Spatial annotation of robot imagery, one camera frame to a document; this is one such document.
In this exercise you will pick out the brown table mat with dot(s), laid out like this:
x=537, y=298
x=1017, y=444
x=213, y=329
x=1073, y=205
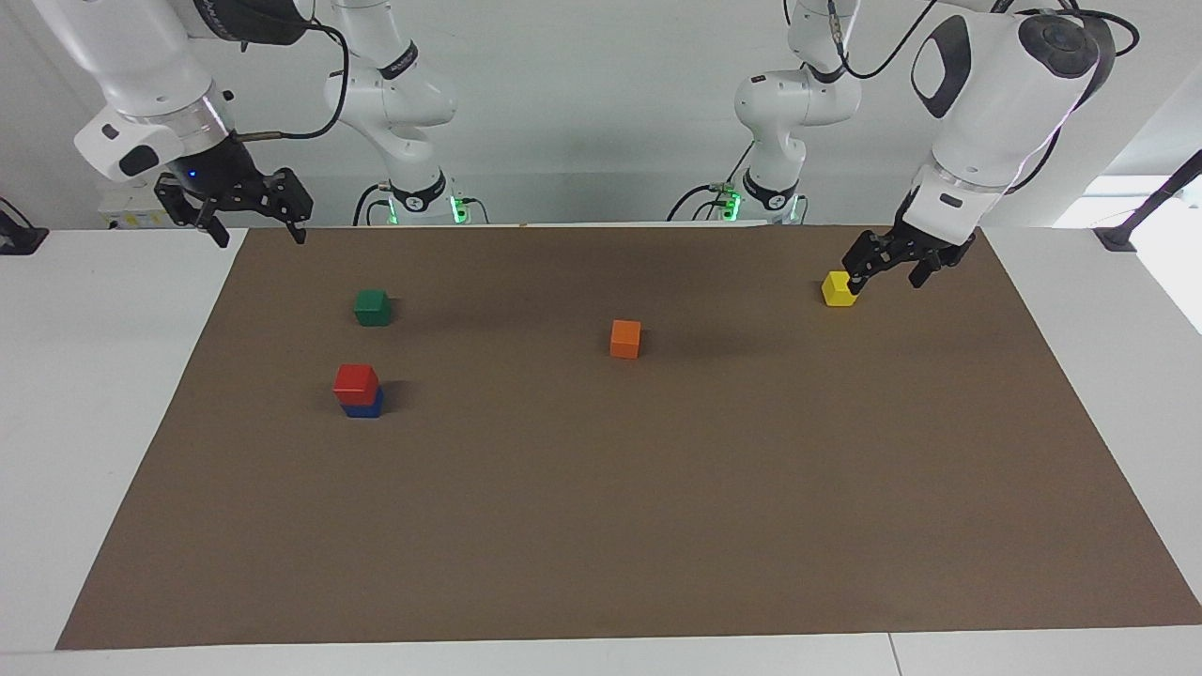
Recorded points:
x=657, y=488

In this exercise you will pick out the black table clamp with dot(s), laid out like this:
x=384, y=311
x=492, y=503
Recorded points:
x=19, y=235

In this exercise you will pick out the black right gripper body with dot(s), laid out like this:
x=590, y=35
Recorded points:
x=221, y=178

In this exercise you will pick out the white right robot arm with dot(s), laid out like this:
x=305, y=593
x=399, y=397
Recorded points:
x=141, y=75

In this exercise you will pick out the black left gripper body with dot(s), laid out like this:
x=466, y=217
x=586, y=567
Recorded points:
x=930, y=239

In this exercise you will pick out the blue wooden block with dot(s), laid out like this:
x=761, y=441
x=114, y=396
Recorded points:
x=364, y=409

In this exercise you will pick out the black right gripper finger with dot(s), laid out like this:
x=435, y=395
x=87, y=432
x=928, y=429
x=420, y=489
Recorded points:
x=192, y=208
x=293, y=202

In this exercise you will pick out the white wall box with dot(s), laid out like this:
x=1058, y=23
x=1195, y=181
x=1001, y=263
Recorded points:
x=127, y=208

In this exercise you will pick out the green wooden block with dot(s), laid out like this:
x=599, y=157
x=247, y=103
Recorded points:
x=372, y=308

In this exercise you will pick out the black clamp stand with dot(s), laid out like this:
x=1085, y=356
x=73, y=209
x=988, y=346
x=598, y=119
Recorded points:
x=1141, y=211

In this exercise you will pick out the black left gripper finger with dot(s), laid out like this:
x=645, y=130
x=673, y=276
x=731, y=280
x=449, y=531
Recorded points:
x=932, y=265
x=869, y=261

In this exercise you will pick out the orange wooden block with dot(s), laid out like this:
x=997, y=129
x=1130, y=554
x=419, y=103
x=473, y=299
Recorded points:
x=625, y=340

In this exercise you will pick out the yellow wooden block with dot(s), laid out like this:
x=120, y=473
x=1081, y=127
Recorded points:
x=836, y=289

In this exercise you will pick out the red wooden block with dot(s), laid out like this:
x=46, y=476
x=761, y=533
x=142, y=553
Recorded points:
x=356, y=383

